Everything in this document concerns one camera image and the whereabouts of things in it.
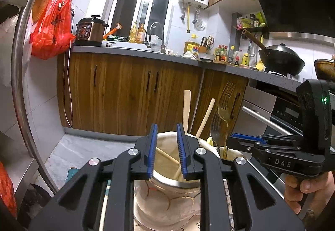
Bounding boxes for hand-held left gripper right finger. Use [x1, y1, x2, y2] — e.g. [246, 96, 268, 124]
[176, 123, 305, 231]

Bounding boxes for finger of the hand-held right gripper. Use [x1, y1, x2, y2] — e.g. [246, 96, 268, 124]
[226, 137, 265, 154]
[233, 134, 304, 142]

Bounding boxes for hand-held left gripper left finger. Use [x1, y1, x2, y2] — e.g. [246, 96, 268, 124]
[28, 123, 159, 231]

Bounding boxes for silver fork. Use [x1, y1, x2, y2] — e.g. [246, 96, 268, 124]
[211, 113, 223, 151]

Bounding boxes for gold fork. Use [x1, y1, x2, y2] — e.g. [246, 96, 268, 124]
[218, 81, 237, 159]

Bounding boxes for floral ceramic utensil holder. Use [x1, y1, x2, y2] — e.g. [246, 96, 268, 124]
[133, 130, 252, 231]

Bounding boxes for person's right hand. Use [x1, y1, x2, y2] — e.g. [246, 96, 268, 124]
[284, 171, 335, 214]

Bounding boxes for stainless steel built-in oven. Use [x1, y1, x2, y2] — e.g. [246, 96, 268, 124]
[228, 85, 307, 190]

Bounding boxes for wooden base cabinets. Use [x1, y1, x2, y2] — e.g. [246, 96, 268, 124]
[56, 52, 249, 140]

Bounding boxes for white ceramic holder saucer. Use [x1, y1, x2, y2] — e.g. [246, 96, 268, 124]
[134, 207, 202, 231]

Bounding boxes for black wok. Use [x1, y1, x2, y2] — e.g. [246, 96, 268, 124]
[241, 29, 306, 76]

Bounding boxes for row of condiment bottles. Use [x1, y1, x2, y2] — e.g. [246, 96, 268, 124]
[214, 45, 250, 67]

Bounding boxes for grey kitchen countertop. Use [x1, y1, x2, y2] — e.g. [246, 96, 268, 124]
[72, 45, 307, 93]

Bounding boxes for knife block with scissors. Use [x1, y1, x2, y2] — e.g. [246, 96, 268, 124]
[199, 36, 214, 54]

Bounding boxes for yellow lidded oil container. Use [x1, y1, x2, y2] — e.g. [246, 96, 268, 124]
[184, 34, 201, 55]

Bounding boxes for curved sink faucet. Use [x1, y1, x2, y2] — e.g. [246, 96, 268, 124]
[147, 22, 166, 54]

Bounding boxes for orange liquid bottle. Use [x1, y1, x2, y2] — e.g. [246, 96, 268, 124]
[136, 23, 146, 44]

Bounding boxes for yellow liquid bottle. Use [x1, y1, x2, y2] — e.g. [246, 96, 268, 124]
[129, 22, 138, 44]

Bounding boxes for orange spray bottle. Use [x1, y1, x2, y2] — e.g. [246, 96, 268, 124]
[103, 23, 123, 40]

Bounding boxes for electric pressure cooker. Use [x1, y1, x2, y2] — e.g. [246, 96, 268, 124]
[74, 14, 109, 47]

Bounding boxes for bulging red plastic bag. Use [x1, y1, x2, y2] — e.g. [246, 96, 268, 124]
[0, 162, 17, 218]

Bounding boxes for hanging red plastic bag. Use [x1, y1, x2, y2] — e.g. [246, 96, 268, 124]
[29, 0, 76, 60]

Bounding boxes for stainless steel shelf rack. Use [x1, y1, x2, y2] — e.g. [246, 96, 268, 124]
[0, 0, 64, 221]

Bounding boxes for white plastic bag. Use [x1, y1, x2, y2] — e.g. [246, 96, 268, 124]
[0, 15, 20, 85]

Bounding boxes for brown pan with wooden handle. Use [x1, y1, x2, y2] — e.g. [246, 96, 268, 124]
[314, 56, 335, 81]

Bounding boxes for black wall spice rack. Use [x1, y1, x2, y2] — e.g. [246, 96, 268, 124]
[232, 12, 270, 39]

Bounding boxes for white power cord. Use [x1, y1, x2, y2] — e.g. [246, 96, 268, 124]
[63, 44, 74, 127]

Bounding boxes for yellow gas hose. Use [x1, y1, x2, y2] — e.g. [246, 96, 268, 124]
[185, 3, 191, 34]

